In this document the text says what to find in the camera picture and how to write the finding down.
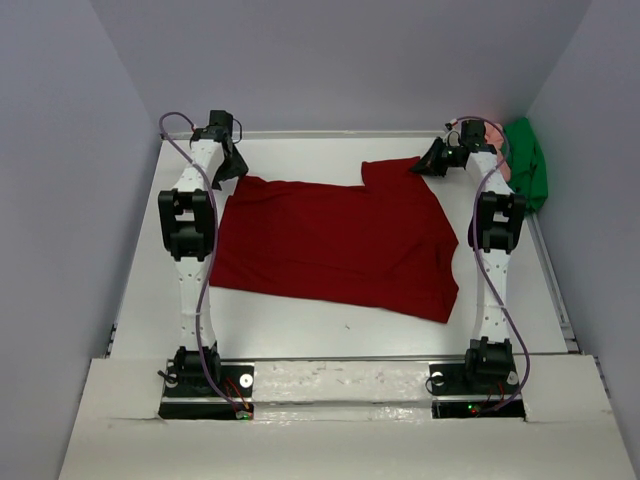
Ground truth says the red t-shirt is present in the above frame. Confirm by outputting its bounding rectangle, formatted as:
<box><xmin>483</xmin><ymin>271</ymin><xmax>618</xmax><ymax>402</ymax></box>
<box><xmin>210</xmin><ymin>158</ymin><xmax>459</xmax><ymax>324</ymax></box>

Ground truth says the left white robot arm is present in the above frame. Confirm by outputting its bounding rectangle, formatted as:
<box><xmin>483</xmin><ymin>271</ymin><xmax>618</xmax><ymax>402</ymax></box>
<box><xmin>158</xmin><ymin>110</ymin><xmax>248</xmax><ymax>404</ymax></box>

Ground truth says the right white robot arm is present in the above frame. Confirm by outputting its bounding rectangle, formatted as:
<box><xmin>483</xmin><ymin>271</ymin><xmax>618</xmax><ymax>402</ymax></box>
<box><xmin>411</xmin><ymin>116</ymin><xmax>530</xmax><ymax>401</ymax></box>

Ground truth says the pink t-shirt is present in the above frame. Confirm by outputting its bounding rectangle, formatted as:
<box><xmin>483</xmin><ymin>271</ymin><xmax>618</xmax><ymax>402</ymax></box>
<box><xmin>484</xmin><ymin>122</ymin><xmax>511</xmax><ymax>182</ymax></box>

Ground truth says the green t-shirt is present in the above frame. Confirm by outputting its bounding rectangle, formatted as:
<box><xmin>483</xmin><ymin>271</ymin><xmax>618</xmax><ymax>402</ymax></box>
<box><xmin>504</xmin><ymin>117</ymin><xmax>549</xmax><ymax>214</ymax></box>

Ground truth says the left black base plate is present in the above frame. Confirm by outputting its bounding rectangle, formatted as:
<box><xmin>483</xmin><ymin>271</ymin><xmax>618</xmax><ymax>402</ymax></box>
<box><xmin>158</xmin><ymin>361</ymin><xmax>255</xmax><ymax>421</ymax></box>

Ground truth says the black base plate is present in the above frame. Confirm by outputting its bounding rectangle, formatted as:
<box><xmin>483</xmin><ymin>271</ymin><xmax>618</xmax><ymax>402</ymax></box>
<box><xmin>158</xmin><ymin>361</ymin><xmax>255</xmax><ymax>421</ymax></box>
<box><xmin>425</xmin><ymin>362</ymin><xmax>526</xmax><ymax>420</ymax></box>

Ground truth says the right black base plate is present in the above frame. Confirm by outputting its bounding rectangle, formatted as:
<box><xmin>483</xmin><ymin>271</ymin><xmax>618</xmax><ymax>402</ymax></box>
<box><xmin>425</xmin><ymin>362</ymin><xmax>526</xmax><ymax>420</ymax></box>

